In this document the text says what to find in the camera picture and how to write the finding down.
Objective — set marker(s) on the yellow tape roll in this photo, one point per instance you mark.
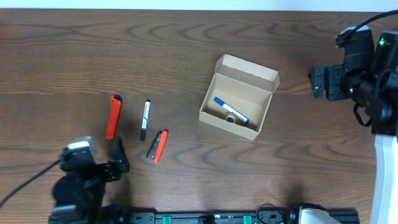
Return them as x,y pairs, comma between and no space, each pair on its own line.
231,118

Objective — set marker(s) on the red utility knife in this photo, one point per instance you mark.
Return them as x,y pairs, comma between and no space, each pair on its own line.
116,104

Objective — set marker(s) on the red black stapler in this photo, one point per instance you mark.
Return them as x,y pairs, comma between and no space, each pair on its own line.
158,145

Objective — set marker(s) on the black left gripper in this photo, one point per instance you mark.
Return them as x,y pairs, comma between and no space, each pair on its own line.
111,168

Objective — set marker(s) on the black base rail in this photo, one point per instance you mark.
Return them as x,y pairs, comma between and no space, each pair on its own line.
265,213

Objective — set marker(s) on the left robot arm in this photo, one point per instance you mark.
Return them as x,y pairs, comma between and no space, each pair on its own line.
79,194

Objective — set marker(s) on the blue cap whiteboard marker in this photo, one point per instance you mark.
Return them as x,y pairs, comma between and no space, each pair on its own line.
231,110

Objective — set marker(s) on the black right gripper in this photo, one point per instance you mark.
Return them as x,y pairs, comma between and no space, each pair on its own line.
321,81

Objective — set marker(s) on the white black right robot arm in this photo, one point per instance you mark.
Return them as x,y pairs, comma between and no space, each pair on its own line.
368,76

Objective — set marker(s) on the brown cardboard box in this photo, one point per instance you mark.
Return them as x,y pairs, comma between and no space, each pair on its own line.
247,87

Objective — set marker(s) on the black cap whiteboard marker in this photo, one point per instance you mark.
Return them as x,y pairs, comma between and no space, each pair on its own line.
145,120

